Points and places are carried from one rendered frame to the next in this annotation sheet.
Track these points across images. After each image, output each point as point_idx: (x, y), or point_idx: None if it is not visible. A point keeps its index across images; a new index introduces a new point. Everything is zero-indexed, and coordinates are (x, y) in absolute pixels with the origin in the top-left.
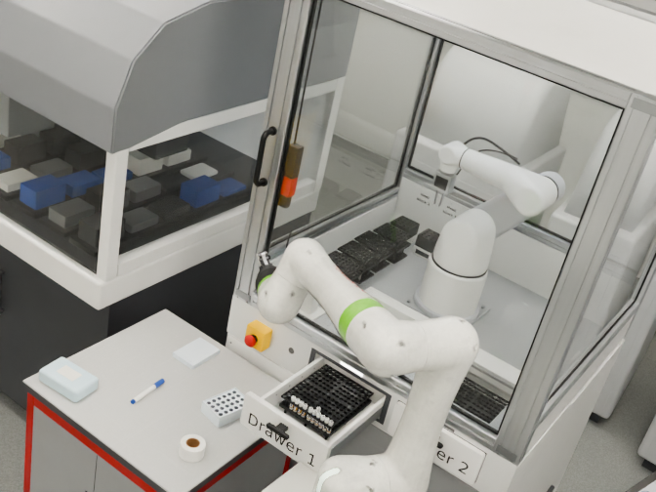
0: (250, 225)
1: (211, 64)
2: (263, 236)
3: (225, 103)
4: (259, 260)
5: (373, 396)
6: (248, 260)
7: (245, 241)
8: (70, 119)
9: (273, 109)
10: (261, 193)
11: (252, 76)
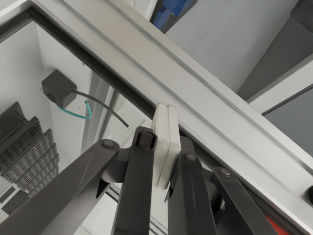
0: (213, 90)
1: None
2: (183, 118)
3: (310, 98)
4: (192, 159)
5: None
6: (131, 36)
7: (180, 56)
8: None
9: None
10: (290, 171)
11: (299, 132)
